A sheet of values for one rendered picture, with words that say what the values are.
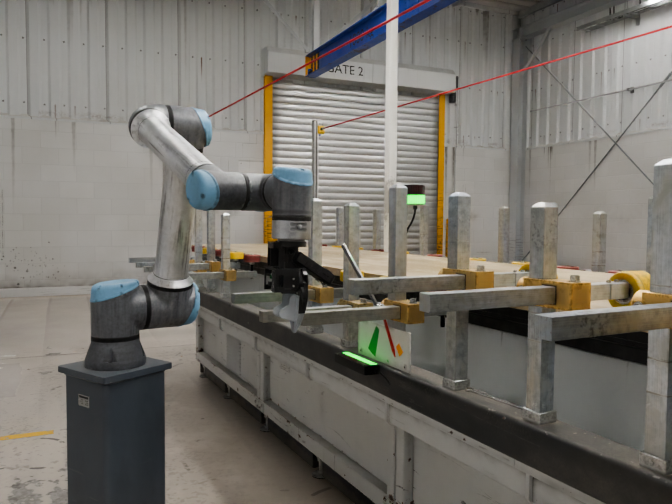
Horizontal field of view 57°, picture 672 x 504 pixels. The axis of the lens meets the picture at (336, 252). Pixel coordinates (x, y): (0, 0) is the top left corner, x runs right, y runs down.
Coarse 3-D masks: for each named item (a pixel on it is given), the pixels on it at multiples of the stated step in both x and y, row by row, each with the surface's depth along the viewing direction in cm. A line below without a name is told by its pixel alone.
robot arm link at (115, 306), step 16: (96, 288) 194; (112, 288) 193; (128, 288) 196; (144, 288) 202; (96, 304) 194; (112, 304) 193; (128, 304) 196; (144, 304) 199; (96, 320) 194; (112, 320) 193; (128, 320) 196; (144, 320) 199; (96, 336) 194; (112, 336) 194; (128, 336) 196
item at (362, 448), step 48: (240, 288) 337; (336, 336) 235; (432, 336) 180; (480, 336) 161; (624, 336) 123; (240, 384) 341; (288, 384) 288; (480, 384) 162; (576, 384) 134; (624, 384) 123; (288, 432) 280; (336, 432) 244; (384, 432) 212; (624, 432) 123; (336, 480) 243; (384, 480) 212; (432, 480) 188; (480, 480) 168
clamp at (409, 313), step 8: (384, 304) 161; (392, 304) 158; (400, 304) 154; (408, 304) 151; (416, 304) 152; (400, 312) 154; (408, 312) 151; (416, 312) 152; (400, 320) 154; (408, 320) 151; (416, 320) 152
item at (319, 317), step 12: (312, 312) 144; (324, 312) 145; (336, 312) 146; (348, 312) 148; (360, 312) 149; (372, 312) 151; (384, 312) 152; (396, 312) 154; (444, 312) 160; (312, 324) 143; (324, 324) 145
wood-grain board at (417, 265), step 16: (336, 256) 296; (368, 256) 298; (384, 256) 299; (416, 256) 301; (432, 256) 302; (336, 272) 225; (368, 272) 207; (384, 272) 208; (416, 272) 208; (432, 272) 209; (560, 272) 213; (576, 272) 213; (592, 272) 214; (592, 304) 131; (608, 304) 131
